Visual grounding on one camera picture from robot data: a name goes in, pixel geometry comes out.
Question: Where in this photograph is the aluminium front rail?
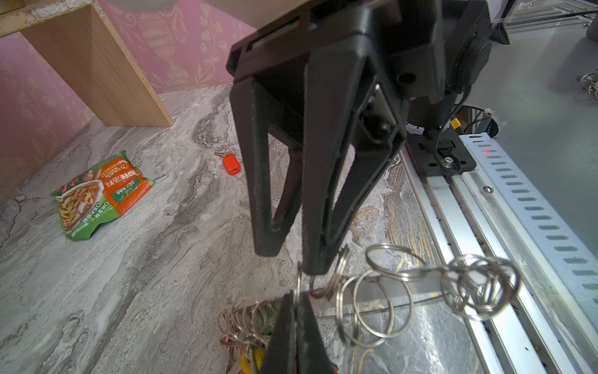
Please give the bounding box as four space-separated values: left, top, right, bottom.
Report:
400 134 597 373

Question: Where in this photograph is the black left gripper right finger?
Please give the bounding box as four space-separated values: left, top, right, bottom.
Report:
297 293 338 374

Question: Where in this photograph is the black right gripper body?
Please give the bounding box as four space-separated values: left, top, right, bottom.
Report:
227 1 491 131

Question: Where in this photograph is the wooden two-tier shelf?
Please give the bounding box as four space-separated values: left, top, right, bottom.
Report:
1 1 174 128

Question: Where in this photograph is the yellow key tag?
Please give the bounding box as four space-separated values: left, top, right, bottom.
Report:
240 348 266 374

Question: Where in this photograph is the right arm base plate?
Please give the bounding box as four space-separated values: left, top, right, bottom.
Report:
406 123 477 178

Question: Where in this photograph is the red key tag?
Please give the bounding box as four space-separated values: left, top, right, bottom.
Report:
215 152 241 175

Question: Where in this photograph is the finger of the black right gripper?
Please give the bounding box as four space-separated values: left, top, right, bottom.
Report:
230 77 304 257
302 35 406 275

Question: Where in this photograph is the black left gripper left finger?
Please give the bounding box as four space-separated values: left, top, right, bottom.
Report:
259 292 297 374

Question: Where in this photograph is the green orange noodle packet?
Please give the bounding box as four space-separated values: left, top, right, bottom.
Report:
51 151 154 241

